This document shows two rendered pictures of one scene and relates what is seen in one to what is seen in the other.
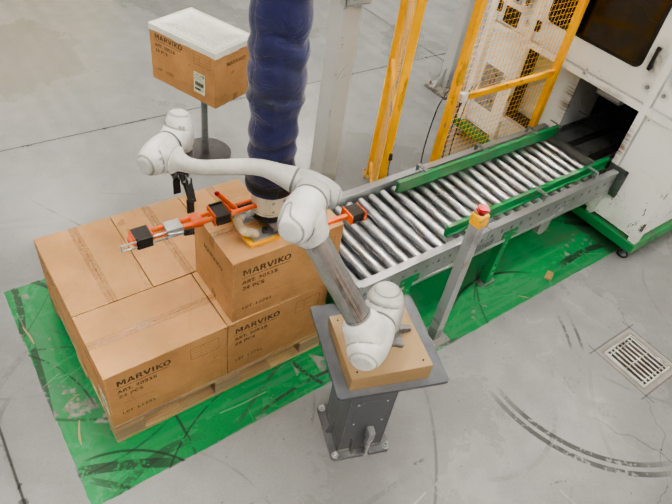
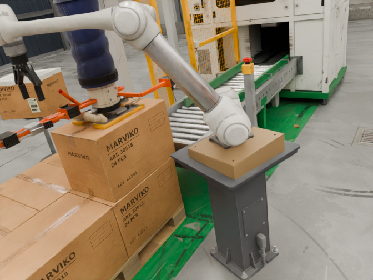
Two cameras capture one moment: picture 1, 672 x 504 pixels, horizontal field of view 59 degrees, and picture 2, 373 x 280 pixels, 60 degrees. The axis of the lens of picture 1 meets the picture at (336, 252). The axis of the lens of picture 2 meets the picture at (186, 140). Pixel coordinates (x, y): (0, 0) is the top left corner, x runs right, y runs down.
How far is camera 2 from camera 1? 1.28 m
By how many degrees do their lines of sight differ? 20
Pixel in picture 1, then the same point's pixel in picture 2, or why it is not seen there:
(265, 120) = (75, 12)
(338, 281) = (185, 68)
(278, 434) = not seen: outside the picture
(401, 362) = (261, 142)
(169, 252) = (45, 188)
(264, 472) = not seen: outside the picture
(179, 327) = (72, 224)
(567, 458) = not seen: outside the picture
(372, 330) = (230, 104)
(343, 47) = (115, 41)
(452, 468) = (331, 241)
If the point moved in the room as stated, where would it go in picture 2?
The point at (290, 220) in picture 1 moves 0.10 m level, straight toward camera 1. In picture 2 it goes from (122, 9) to (128, 9)
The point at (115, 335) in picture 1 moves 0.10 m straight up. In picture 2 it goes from (16, 253) to (8, 238)
